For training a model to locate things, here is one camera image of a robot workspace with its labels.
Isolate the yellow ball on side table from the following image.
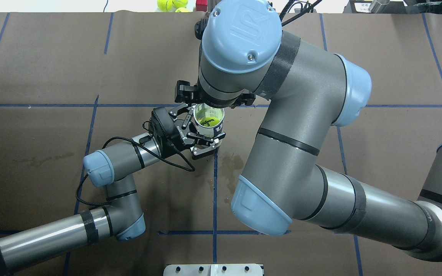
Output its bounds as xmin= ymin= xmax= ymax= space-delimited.
xmin=157 ymin=0 xmax=173 ymax=12

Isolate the white pedestal column base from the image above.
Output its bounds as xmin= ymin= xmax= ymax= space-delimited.
xmin=163 ymin=263 xmax=265 ymax=276

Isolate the white blue tennis ball can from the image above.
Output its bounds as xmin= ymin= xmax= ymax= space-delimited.
xmin=193 ymin=103 xmax=225 ymax=138

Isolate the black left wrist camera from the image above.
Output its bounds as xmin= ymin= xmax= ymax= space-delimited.
xmin=148 ymin=108 xmax=180 ymax=149

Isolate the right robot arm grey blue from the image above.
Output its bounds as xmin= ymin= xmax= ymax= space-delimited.
xmin=175 ymin=0 xmax=442 ymax=262

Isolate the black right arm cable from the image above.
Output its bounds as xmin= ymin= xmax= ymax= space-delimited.
xmin=279 ymin=0 xmax=323 ymax=25

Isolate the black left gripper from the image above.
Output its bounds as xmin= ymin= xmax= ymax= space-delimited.
xmin=156 ymin=103 xmax=226 ymax=159

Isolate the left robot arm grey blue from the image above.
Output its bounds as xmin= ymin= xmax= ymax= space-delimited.
xmin=0 ymin=103 xmax=215 ymax=276

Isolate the yellow tennis ball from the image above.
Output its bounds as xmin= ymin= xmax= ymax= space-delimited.
xmin=195 ymin=110 xmax=224 ymax=128

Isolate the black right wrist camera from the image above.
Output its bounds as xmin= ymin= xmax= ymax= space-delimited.
xmin=194 ymin=18 xmax=208 ymax=40

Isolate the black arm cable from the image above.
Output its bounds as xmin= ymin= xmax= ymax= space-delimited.
xmin=279 ymin=0 xmax=323 ymax=25
xmin=75 ymin=121 xmax=196 ymax=205

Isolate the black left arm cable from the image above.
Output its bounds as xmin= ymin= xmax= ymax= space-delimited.
xmin=75 ymin=121 xmax=196 ymax=205

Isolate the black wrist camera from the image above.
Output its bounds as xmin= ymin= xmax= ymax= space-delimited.
xmin=194 ymin=18 xmax=208 ymax=40
xmin=148 ymin=108 xmax=180 ymax=149

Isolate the silver metal cylinder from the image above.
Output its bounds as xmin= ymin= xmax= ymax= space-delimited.
xmin=369 ymin=0 xmax=391 ymax=14

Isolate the black labelled box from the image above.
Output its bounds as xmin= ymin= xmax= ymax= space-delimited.
xmin=343 ymin=0 xmax=372 ymax=14

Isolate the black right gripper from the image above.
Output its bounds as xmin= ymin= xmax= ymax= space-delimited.
xmin=174 ymin=80 xmax=256 ymax=108

